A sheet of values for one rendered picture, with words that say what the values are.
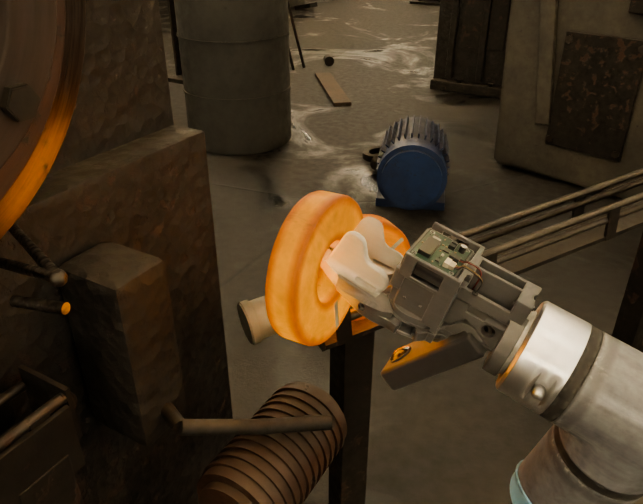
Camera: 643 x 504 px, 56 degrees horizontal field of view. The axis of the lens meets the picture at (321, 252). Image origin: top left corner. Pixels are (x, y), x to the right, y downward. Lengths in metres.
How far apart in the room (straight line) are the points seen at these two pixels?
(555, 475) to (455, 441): 0.99
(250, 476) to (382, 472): 0.74
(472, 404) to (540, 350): 1.17
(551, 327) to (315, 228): 0.22
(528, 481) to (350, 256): 0.27
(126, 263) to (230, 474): 0.29
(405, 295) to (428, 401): 1.15
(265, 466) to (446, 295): 0.39
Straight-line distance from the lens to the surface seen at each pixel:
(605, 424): 0.54
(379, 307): 0.54
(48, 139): 0.57
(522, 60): 3.03
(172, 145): 0.83
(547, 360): 0.52
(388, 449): 1.54
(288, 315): 0.55
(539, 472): 0.62
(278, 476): 0.81
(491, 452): 1.58
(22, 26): 0.45
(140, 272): 0.68
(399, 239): 0.83
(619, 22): 2.85
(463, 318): 0.55
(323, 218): 0.55
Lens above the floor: 1.14
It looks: 30 degrees down
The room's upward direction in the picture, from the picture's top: straight up
